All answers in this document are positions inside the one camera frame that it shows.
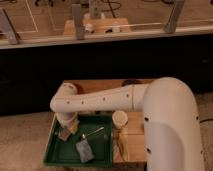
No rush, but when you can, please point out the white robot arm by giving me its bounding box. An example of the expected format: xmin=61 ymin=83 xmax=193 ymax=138
xmin=50 ymin=77 xmax=205 ymax=171

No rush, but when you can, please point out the green plastic tray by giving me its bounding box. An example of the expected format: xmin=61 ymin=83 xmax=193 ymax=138
xmin=43 ymin=115 xmax=113 ymax=167

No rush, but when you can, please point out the blue grey sponge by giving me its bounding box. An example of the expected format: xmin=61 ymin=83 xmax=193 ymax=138
xmin=76 ymin=139 xmax=94 ymax=163

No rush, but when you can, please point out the metal spoon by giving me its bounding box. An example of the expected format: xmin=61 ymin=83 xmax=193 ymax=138
xmin=81 ymin=127 xmax=104 ymax=139

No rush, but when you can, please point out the orange brown bowl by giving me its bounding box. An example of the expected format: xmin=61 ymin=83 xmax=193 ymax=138
xmin=74 ymin=83 xmax=85 ymax=94

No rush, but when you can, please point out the white paper cup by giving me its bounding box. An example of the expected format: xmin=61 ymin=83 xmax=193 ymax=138
xmin=112 ymin=111 xmax=128 ymax=129

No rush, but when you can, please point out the clear plastic wrapper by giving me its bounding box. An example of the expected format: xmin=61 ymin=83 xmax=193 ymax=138
xmin=113 ymin=132 xmax=130 ymax=162

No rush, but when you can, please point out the wooden board table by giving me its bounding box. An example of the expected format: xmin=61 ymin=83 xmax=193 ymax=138
xmin=53 ymin=78 xmax=155 ymax=164

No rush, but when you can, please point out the dark purple bowl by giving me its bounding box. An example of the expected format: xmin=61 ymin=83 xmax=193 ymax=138
xmin=121 ymin=79 xmax=142 ymax=87

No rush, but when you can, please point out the background wooden board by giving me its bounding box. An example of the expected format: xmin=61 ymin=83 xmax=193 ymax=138
xmin=63 ymin=18 xmax=131 ymax=35

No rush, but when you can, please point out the grey metal post left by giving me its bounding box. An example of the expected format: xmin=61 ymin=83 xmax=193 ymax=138
xmin=0 ymin=8 xmax=19 ymax=45

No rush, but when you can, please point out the grey metal post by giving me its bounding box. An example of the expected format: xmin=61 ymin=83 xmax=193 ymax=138
xmin=72 ymin=4 xmax=84 ymax=40
xmin=164 ymin=0 xmax=185 ymax=33
xmin=0 ymin=8 xmax=19 ymax=45

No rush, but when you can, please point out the grey metal post middle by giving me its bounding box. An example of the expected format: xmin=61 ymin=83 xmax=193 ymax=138
xmin=72 ymin=4 xmax=84 ymax=40

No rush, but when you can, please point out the grey metal post right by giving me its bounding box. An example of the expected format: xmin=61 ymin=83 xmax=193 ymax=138
xmin=164 ymin=0 xmax=185 ymax=33

